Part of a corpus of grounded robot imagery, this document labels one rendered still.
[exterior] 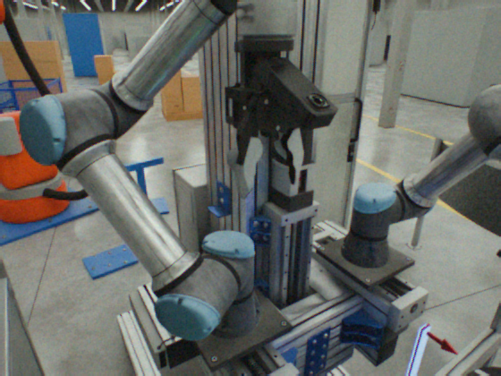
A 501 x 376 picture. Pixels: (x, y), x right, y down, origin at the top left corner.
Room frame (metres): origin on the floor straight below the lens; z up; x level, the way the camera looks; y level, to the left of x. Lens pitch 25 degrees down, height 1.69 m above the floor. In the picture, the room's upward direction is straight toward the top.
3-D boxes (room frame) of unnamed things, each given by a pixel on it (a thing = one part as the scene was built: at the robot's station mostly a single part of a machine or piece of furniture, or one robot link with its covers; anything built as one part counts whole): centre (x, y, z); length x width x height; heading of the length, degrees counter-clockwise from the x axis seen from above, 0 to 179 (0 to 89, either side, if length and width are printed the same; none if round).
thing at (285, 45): (0.49, -0.02, 1.62); 0.09 x 0.08 x 0.12; 34
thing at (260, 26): (0.48, -0.02, 1.70); 0.08 x 0.08 x 0.05
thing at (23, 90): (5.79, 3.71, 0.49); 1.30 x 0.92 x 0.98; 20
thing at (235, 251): (0.65, 0.05, 1.20); 0.13 x 0.12 x 0.14; 156
